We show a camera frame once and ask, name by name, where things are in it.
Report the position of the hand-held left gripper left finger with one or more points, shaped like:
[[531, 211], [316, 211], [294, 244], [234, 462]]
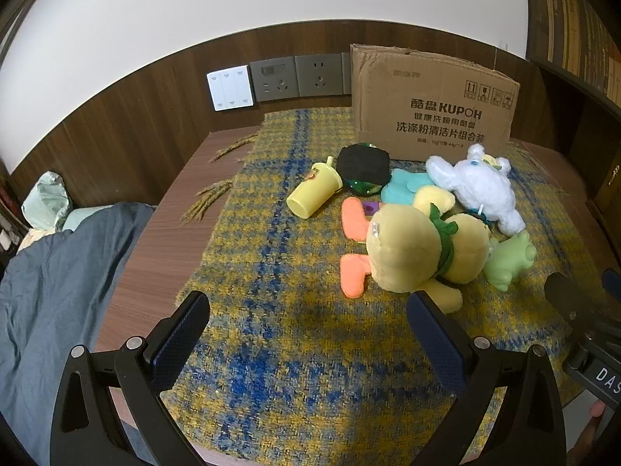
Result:
[[178, 342]]

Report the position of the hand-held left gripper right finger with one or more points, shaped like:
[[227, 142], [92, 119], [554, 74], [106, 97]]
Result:
[[436, 344]]

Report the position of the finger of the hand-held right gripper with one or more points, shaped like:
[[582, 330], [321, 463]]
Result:
[[612, 281], [570, 296]]

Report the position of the yellow toy cup with straw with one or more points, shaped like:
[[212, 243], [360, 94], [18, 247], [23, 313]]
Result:
[[313, 191]]

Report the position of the brown cardboard box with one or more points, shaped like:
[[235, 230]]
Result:
[[427, 107]]

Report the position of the person's right hand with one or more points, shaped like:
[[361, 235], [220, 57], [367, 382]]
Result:
[[596, 410]]

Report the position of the green frog toy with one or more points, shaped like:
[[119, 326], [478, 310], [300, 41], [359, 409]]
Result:
[[509, 259]]

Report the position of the yellow duck plush toy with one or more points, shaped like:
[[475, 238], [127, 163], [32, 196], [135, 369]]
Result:
[[402, 247]]

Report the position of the blue-grey duvet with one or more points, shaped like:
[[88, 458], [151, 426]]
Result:
[[63, 301]]

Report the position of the dark wooden cabinet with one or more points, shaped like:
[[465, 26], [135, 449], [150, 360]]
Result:
[[606, 155]]

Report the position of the yellow and blue plaid cloth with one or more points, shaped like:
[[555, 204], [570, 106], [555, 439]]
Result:
[[291, 262]]

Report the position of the white plush toy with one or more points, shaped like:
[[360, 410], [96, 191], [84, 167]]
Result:
[[480, 189]]

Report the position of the purple toy block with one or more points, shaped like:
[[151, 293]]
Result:
[[371, 206]]

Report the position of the teal plush toy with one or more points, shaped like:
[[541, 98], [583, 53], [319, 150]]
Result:
[[402, 187]]

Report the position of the green shiny round toy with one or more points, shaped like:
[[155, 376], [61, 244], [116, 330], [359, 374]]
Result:
[[363, 188]]

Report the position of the pale green pillow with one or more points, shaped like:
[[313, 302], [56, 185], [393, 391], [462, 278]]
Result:
[[46, 199]]

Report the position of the row of books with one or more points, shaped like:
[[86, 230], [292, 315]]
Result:
[[582, 29]]

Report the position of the dark wooden bookshelf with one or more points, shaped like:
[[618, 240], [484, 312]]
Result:
[[538, 19]]

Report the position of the white wall light switch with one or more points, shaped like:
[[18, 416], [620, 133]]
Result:
[[229, 88]]

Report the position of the grey wall socket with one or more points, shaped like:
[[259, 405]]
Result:
[[319, 75], [273, 80], [346, 73]]

